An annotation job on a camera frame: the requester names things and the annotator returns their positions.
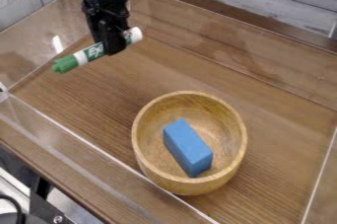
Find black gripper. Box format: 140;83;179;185
83;0;129;55

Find green Expo marker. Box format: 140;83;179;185
52;27;143;74

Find brown wooden bowl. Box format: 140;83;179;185
132;91;249;195

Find clear acrylic tray walls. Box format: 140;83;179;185
0;0;337;224

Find blue rectangular block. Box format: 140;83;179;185
164;118;213;178

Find black metal table bracket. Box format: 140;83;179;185
29;178;75;224

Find black cable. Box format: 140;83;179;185
0;193;28;224

